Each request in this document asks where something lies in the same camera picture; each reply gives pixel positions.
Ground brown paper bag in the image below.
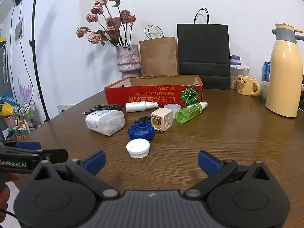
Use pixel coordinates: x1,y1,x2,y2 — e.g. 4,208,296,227
139,25,178,77

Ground clear nut container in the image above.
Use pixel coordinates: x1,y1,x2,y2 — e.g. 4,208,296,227
229,65,250,90

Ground black paper bag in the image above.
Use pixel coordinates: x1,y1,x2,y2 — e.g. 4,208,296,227
177,8,230,90

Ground blue can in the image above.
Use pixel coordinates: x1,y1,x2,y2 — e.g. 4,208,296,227
262,61,271,82

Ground yellow thermos jug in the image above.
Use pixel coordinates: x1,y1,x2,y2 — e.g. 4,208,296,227
265,23,304,118

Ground green spray bottle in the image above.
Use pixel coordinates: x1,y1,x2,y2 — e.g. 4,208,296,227
175,101,209,124

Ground red cardboard box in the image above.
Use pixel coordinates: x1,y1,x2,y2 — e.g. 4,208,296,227
104,74,204,107

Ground white spray bottle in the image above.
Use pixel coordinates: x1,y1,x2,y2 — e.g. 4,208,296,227
125,101,158,113

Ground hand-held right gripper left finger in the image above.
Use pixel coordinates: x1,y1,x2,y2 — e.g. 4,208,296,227
31,150,120,199

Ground black light stand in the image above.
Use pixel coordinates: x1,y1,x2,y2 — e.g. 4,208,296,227
28,0,51,124

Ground white bottle cap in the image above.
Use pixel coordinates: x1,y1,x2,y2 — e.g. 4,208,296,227
126,139,150,159

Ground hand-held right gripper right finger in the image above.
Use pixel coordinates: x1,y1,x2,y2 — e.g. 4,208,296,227
184,150,273,199

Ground wire storage rack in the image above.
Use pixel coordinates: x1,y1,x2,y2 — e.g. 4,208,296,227
0,100,41,139

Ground white wall heater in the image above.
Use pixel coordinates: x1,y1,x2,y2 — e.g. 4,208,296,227
57,104,74,113

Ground blue bottle cap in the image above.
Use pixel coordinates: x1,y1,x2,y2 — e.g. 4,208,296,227
127,123,155,141

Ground person's left hand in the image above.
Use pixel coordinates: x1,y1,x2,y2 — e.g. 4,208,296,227
0,173,21,219

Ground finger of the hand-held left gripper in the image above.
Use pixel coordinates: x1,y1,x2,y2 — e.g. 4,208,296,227
36,149,69,165
0,141,42,151

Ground black braided cable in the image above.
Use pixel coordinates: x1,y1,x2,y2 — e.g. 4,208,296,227
82,104,123,116

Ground yellow bear mug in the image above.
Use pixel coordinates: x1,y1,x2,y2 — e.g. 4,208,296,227
236,75,262,97

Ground wall poster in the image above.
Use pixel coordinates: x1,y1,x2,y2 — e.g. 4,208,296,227
14,17,25,44

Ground pink knitted vase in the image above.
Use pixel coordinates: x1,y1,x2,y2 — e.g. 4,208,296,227
116,44,142,79

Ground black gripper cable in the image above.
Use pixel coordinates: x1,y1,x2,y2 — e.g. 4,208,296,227
0,208,19,220

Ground dried pink flowers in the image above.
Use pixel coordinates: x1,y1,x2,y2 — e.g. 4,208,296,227
76,0,136,47

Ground cream cube charger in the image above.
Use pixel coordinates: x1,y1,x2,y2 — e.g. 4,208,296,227
151,108,173,133

